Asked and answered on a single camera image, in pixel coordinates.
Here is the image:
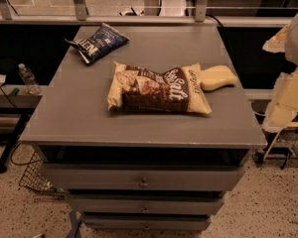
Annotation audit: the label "grey drawer cabinet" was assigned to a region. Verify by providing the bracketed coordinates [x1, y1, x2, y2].
[21, 24, 266, 230]

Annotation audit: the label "blue chip bag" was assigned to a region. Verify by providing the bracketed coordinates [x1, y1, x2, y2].
[66, 23, 129, 64]

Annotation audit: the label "wire mesh basket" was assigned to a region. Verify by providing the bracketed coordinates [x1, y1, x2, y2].
[19, 153, 65, 197]

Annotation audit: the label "grey side shelf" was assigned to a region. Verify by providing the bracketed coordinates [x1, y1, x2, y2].
[0, 85, 44, 174]

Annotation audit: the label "metal window rail frame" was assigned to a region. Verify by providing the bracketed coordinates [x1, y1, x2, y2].
[0, 0, 298, 26]

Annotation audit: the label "top drawer knob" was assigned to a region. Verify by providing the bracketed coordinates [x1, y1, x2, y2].
[139, 178, 148, 188]

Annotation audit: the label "brown chip bag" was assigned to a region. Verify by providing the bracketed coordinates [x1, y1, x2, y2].
[107, 62, 212, 114]

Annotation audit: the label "yellow sponge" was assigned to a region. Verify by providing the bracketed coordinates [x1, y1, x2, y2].
[201, 65, 237, 91]

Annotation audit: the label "clear plastic water bottle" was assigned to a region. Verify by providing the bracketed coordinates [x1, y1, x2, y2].
[18, 63, 41, 95]

